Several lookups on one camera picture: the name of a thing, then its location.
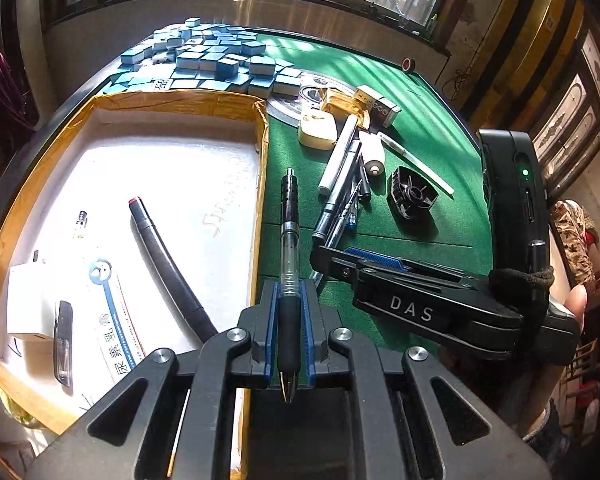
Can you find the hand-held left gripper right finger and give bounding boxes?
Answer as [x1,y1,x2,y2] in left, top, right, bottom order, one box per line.
[302,281,501,480]

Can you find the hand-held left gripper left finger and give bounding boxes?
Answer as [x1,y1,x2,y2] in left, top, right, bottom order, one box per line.
[75,281,281,480]

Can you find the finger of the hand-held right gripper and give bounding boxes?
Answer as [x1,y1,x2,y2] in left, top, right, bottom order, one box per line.
[310,245,369,292]
[342,247,492,289]

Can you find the black gel pen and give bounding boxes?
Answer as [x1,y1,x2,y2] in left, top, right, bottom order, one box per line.
[277,167,301,403]

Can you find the white paint marker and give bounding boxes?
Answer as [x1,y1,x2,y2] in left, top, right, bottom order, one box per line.
[317,115,359,197]

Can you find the white cream carton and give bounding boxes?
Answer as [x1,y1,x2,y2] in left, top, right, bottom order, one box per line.
[86,255,148,383]

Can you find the cardboard box with yellow tape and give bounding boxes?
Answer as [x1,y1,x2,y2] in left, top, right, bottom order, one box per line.
[0,89,271,480]

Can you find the person's right forearm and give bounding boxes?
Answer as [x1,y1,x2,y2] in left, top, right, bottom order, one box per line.
[515,360,581,461]

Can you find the person's right hand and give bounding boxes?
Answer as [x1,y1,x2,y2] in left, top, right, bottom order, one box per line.
[567,284,589,322]

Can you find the blue-tipped pen refill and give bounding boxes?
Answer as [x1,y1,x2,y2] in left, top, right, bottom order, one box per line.
[325,187,362,248]

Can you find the grey marker pen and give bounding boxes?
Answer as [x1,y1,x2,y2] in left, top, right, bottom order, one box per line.
[312,140,363,241]

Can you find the black plastic knob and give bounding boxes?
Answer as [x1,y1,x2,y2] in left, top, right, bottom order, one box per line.
[387,165,439,222]

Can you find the patterned cloth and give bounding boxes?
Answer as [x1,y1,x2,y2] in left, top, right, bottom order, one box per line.
[550,199,600,283]

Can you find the thin black pen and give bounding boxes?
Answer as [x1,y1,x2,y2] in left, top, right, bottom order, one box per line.
[356,154,374,206]

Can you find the long white capped pen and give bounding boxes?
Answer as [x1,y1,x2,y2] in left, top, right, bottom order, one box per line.
[377,132,455,195]

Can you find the white cylindrical stick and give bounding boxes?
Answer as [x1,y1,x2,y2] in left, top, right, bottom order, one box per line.
[358,131,386,177]

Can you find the carved wooden door panel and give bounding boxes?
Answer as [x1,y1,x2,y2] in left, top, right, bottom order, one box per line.
[525,25,600,201]

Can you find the black marker with red tip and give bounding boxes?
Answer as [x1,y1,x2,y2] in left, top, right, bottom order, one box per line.
[128,196,219,343]

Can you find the cream case with yellow keyring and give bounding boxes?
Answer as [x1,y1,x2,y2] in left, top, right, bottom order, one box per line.
[299,106,339,151]

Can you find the small white carton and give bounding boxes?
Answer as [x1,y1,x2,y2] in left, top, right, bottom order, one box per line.
[352,85,398,128]

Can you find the yellow plastic packet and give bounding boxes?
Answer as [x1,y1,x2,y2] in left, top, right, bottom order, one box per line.
[320,87,371,128]

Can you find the black lighter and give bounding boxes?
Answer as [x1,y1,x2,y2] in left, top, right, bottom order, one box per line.
[53,301,75,387]

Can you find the white charger adapter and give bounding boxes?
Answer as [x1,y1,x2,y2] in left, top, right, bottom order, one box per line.
[6,259,62,344]

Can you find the pile of blue mahjong tiles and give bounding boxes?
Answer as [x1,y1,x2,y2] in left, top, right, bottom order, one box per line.
[105,16,303,98]

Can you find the black cord strap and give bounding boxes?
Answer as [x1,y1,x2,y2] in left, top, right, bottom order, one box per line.
[489,265,556,292]

